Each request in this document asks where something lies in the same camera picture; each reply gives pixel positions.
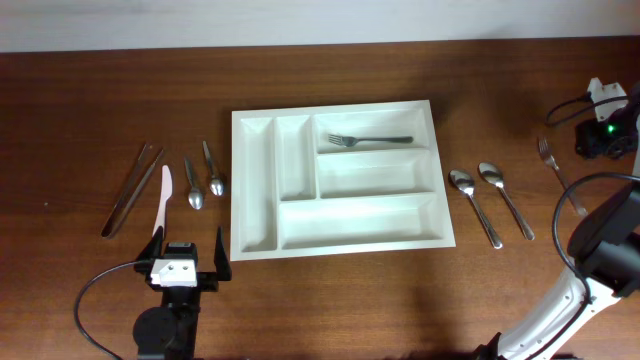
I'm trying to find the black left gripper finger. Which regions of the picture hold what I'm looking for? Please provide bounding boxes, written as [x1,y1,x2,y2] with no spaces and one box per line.
[214,226,232,281]
[136,225,164,261]

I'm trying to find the steel fork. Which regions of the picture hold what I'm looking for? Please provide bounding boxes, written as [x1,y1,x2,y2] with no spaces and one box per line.
[538,137,588,217]
[327,134,414,148]

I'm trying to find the large steel spoon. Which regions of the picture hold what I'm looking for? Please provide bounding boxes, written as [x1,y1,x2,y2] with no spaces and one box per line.
[449,169,503,249]
[478,162,535,241]

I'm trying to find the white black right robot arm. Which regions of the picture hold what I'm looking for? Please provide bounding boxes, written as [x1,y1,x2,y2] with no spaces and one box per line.
[471,78,639,359]

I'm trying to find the steel kitchen tongs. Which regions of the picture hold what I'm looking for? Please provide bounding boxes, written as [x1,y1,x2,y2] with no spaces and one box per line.
[100,143,164,239]

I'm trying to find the pink plastic knife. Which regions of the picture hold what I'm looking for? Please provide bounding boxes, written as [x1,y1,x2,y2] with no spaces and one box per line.
[153,165,173,234]

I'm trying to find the small steel teaspoon left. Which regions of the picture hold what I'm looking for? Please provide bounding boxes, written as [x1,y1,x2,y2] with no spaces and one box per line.
[184,157,204,210]

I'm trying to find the small steel teaspoon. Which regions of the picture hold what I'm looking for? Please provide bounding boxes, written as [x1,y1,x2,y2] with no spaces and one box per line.
[184,157,204,210]
[202,140,224,197]

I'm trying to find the small steel teaspoon right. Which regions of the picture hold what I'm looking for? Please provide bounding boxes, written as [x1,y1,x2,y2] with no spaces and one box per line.
[202,140,224,197]

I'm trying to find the white plastic cutlery tray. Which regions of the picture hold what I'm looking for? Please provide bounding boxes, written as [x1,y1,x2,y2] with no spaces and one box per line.
[230,100,455,261]

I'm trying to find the black left camera cable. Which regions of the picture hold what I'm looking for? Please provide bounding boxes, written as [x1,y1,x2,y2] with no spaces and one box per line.
[73,259,151,360]

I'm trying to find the black camera cable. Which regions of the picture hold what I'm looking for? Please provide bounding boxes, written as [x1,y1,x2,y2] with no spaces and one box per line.
[73,259,151,360]
[544,93,640,360]

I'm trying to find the black right camera cable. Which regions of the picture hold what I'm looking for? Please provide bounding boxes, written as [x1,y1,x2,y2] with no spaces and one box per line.
[544,93,640,360]

